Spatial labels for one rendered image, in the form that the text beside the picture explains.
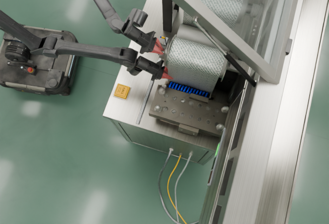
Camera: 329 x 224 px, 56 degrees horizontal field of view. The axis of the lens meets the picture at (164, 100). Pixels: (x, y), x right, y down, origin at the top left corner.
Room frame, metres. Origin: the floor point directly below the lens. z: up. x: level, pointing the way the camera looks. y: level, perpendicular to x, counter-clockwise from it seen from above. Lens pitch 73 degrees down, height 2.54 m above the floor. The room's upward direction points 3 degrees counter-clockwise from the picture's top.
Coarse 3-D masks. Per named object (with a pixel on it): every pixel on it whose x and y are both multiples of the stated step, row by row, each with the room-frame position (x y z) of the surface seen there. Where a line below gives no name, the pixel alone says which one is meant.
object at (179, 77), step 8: (168, 72) 0.56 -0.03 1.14; (176, 72) 0.54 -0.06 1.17; (184, 72) 0.53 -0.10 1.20; (168, 80) 0.56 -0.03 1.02; (176, 80) 0.54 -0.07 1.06; (184, 80) 0.53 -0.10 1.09; (192, 80) 0.51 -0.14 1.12; (200, 80) 0.50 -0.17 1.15; (208, 80) 0.49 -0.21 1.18; (200, 88) 0.50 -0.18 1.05; (208, 88) 0.49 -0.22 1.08
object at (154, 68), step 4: (160, 60) 0.63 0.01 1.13; (152, 64) 0.59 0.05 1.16; (156, 64) 0.60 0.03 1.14; (160, 64) 0.60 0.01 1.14; (148, 68) 0.57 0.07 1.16; (152, 68) 0.57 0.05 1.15; (156, 68) 0.58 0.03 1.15; (160, 68) 0.58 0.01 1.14; (148, 72) 0.56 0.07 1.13; (152, 72) 0.56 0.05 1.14; (156, 72) 0.56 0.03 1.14; (152, 76) 0.55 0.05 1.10; (156, 76) 0.53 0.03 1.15; (152, 80) 0.53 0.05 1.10
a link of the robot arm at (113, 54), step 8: (64, 40) 0.72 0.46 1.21; (56, 48) 0.67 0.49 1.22; (64, 48) 0.67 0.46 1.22; (72, 48) 0.67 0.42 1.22; (80, 48) 0.67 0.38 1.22; (88, 48) 0.66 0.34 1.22; (96, 48) 0.66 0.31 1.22; (104, 48) 0.66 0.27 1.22; (112, 48) 0.66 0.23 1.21; (120, 48) 0.66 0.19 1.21; (128, 48) 0.66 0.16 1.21; (48, 56) 0.65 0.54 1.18; (56, 56) 0.64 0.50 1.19; (88, 56) 0.64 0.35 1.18; (96, 56) 0.63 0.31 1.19; (104, 56) 0.63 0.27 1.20; (112, 56) 0.62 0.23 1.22; (120, 56) 0.61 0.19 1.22; (128, 56) 0.61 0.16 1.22; (120, 64) 0.59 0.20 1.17
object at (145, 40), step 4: (148, 32) 0.70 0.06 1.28; (152, 32) 0.68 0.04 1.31; (140, 36) 0.65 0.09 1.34; (144, 36) 0.65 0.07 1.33; (148, 36) 0.66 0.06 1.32; (152, 36) 0.66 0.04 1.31; (136, 40) 0.64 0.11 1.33; (140, 40) 0.63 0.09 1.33; (144, 40) 0.64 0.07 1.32; (148, 40) 0.64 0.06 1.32; (140, 44) 0.63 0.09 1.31; (144, 44) 0.62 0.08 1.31; (148, 44) 0.62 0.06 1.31; (144, 48) 0.61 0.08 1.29; (148, 48) 0.60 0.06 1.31; (140, 52) 0.60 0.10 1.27
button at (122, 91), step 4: (120, 84) 0.58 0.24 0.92; (116, 88) 0.56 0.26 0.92; (120, 88) 0.56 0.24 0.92; (124, 88) 0.56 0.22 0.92; (128, 88) 0.56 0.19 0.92; (116, 92) 0.54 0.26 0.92; (120, 92) 0.54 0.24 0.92; (124, 92) 0.54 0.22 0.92; (128, 92) 0.54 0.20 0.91; (116, 96) 0.52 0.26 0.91; (120, 96) 0.52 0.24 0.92; (124, 96) 0.51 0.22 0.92
